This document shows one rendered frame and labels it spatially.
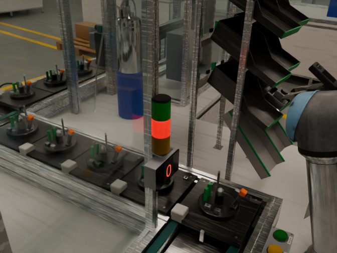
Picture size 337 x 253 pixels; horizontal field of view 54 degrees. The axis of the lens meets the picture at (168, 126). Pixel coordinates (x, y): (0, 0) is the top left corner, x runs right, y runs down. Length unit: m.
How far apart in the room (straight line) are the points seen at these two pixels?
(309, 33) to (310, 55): 0.29
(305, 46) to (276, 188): 3.71
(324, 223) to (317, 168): 0.13
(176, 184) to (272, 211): 0.35
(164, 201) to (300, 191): 0.61
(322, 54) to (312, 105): 4.24
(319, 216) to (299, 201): 0.61
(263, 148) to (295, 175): 0.28
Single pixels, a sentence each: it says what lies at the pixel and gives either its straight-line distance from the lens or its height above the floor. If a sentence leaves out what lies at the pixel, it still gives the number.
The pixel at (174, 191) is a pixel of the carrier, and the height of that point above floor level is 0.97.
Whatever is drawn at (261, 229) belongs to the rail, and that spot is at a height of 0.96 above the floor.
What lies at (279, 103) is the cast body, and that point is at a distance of 1.36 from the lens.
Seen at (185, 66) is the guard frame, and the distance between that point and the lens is 2.01.
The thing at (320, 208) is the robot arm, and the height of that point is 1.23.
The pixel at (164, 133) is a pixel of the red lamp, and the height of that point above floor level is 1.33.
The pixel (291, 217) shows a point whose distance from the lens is 1.38.
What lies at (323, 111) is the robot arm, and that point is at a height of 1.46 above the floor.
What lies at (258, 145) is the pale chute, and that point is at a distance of 1.36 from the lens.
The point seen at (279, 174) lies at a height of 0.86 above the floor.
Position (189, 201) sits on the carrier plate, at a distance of 1.19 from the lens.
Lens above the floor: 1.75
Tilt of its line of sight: 28 degrees down
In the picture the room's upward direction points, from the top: 1 degrees clockwise
